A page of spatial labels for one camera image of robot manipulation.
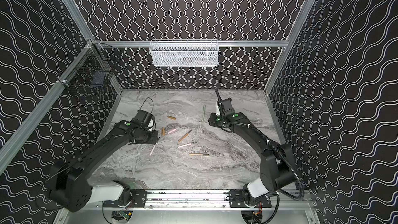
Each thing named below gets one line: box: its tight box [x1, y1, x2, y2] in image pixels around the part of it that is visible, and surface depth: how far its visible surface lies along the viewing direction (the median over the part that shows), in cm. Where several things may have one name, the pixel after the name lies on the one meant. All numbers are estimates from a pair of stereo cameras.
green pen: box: [202, 104, 206, 122], surface depth 109 cm
